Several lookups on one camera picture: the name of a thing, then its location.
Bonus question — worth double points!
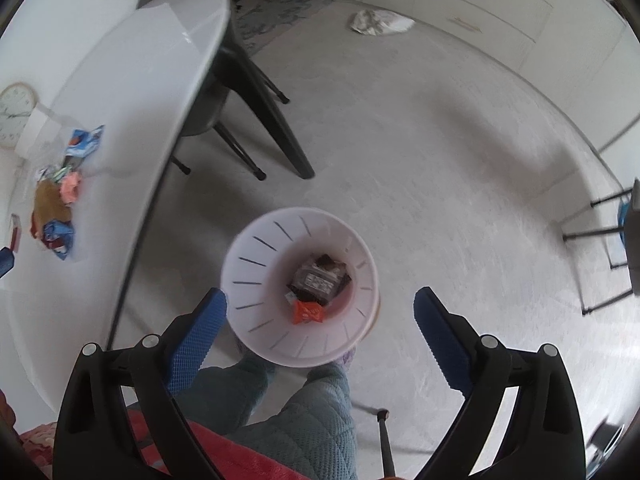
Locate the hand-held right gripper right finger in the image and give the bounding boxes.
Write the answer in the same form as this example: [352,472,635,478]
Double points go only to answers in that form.
[413,286,587,480]

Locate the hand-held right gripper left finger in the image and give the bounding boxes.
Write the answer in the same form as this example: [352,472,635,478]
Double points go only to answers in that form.
[52,287,228,480]

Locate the brown paper wrapper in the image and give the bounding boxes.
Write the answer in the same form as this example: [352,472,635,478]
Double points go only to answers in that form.
[32,180,73,226]

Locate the white plastic waste bin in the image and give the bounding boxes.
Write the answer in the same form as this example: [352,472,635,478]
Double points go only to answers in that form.
[220,206,382,368]

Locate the pink wrapper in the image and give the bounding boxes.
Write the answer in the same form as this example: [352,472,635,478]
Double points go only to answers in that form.
[59,172,83,206]

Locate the green striped wrapper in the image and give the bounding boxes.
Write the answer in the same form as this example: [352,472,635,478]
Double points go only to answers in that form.
[35,164,68,183]

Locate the orange snack wrapper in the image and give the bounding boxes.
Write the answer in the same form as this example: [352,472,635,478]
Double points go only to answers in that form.
[292,301,326,325]

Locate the dark snack wrapper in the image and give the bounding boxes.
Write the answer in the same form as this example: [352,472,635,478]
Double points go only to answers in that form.
[286,254,351,306]

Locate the blue and white wrapper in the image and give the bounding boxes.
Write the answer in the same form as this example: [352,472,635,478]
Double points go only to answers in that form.
[65,125,106,157]

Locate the dark wooden stick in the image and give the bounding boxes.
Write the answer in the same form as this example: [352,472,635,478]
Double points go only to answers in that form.
[376,409,397,478]

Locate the red patterned garment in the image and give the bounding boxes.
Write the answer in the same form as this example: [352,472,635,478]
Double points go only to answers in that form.
[0,390,321,480]

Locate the teal quilted pants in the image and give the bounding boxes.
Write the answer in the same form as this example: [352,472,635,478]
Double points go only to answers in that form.
[172,355,358,480]

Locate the grey chair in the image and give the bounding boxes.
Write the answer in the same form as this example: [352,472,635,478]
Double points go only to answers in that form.
[170,75,291,182]

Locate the black table leg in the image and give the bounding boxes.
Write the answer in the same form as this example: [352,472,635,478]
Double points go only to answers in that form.
[215,15,316,179]

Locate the crumpled white cloth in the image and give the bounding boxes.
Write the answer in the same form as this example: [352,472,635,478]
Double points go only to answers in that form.
[348,9,416,36]

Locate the white drawer cabinet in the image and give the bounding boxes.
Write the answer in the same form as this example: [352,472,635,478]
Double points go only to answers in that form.
[320,0,626,81]

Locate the grey patterned rug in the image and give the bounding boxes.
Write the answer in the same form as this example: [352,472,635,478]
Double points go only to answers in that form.
[232,0,331,56]

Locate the round white wall clock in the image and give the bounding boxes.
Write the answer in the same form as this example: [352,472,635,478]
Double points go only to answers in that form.
[0,82,38,148]

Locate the black metal frame stand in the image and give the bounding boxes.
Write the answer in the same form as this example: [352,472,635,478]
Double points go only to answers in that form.
[560,177,640,317]

